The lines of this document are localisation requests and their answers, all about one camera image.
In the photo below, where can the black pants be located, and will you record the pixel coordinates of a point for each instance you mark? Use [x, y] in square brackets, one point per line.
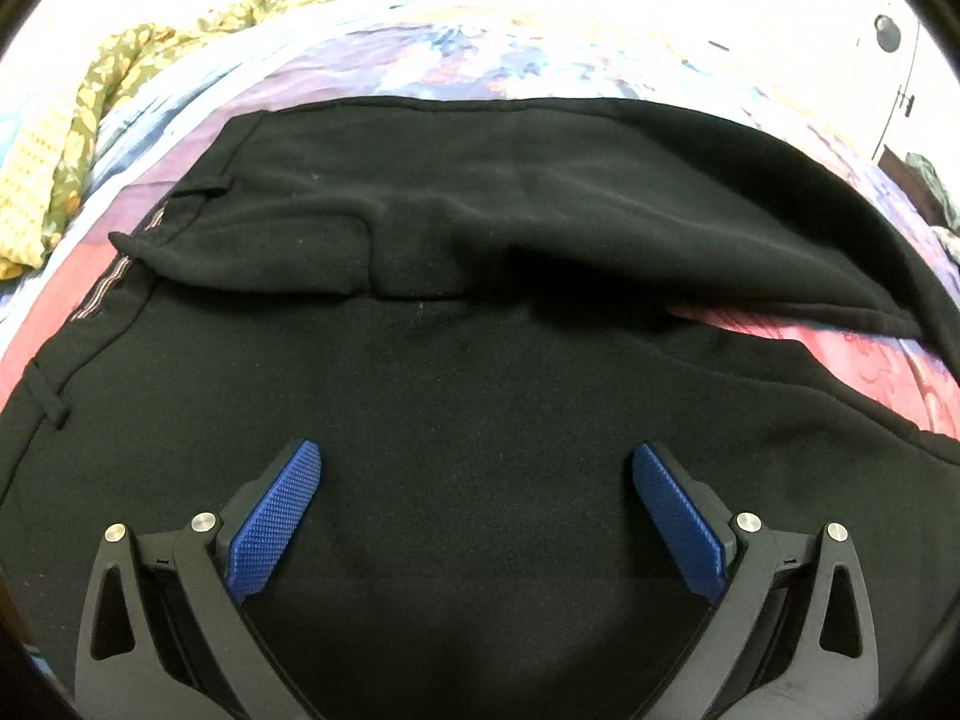
[480, 405]

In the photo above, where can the green yellow floral cloth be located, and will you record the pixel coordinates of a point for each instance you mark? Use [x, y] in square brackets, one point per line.
[112, 67]

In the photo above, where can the grey green garment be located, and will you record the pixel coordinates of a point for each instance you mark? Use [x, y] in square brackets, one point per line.
[930, 180]

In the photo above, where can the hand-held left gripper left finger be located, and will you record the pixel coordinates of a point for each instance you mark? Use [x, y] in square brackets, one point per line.
[274, 517]

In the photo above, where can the orange patterned blanket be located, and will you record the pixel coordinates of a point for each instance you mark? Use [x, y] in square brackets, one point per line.
[187, 79]

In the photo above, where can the colourful floral blanket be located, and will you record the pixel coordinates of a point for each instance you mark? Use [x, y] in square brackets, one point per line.
[525, 60]

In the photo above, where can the white door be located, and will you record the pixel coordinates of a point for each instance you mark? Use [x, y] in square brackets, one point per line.
[877, 97]

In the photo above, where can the yellow dotted pillow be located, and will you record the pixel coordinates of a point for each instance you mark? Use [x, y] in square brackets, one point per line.
[30, 172]

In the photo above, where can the dark wooden cabinet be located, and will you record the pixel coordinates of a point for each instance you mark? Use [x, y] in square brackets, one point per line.
[900, 172]

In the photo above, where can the round dark door hanging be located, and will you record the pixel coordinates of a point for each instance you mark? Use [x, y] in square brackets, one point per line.
[887, 32]

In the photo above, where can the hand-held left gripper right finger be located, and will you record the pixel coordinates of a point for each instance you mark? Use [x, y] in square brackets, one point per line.
[679, 525]

